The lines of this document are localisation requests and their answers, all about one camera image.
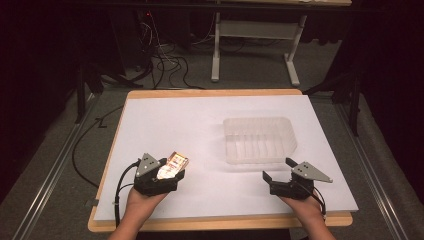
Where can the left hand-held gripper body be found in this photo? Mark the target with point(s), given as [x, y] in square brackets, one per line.
[151, 185]

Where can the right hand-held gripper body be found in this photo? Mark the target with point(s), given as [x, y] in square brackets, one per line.
[296, 185]

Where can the orange and white snack packet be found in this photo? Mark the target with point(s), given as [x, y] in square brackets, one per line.
[173, 165]

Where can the person's left hand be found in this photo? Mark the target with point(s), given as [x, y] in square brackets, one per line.
[144, 205]

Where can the person's right hand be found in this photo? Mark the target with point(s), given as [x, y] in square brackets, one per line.
[303, 208]

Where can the clear plastic container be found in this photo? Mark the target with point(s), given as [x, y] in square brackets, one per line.
[260, 140]

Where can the white board sheet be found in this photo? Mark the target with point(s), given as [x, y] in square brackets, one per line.
[200, 133]

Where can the grey table clip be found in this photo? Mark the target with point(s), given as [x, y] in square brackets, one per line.
[92, 203]

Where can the black metal stand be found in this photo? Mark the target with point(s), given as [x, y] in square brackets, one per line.
[350, 93]
[87, 83]

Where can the metal floor rail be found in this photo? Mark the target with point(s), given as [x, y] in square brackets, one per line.
[370, 173]
[53, 173]

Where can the white desk frame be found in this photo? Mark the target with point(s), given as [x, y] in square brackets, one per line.
[256, 31]

